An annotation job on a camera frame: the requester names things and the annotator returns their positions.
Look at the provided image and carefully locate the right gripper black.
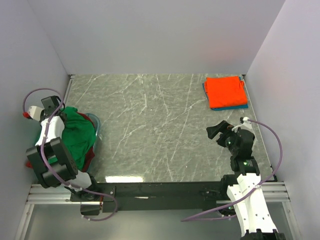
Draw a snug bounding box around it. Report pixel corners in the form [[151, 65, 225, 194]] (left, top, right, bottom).
[[206, 120, 238, 155]]

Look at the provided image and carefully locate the green t shirt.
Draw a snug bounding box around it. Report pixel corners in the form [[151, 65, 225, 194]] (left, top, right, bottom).
[[34, 106, 98, 170]]

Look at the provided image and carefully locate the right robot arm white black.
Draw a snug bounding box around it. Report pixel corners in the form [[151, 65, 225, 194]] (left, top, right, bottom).
[[206, 117, 286, 240]]

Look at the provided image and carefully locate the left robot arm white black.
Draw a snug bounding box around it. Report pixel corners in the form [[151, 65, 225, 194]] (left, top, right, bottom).
[[23, 95, 100, 201]]

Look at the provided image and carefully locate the folded orange t shirt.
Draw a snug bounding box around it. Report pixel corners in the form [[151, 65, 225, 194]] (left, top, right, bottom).
[[204, 76, 248, 109]]

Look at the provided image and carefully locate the clear blue plastic bin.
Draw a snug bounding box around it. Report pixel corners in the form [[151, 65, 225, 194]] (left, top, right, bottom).
[[82, 113, 101, 172]]

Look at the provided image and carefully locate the dark red t shirt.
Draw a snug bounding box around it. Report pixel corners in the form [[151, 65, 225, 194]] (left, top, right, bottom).
[[24, 112, 96, 169]]

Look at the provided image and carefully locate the black base crossbar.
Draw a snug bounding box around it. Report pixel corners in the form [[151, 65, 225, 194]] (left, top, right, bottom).
[[70, 181, 230, 216]]

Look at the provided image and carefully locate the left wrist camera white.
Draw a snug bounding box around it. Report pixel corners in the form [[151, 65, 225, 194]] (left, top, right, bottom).
[[22, 105, 44, 122]]

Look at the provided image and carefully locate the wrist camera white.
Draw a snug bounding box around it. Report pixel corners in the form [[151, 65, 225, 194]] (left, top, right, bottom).
[[22, 105, 44, 122], [231, 117, 253, 133]]

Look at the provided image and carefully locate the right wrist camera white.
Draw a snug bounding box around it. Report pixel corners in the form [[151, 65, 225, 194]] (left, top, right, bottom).
[[231, 117, 253, 133]]

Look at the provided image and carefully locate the aluminium rail frame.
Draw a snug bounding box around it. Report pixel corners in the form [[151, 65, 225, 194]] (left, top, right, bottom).
[[14, 182, 302, 240]]

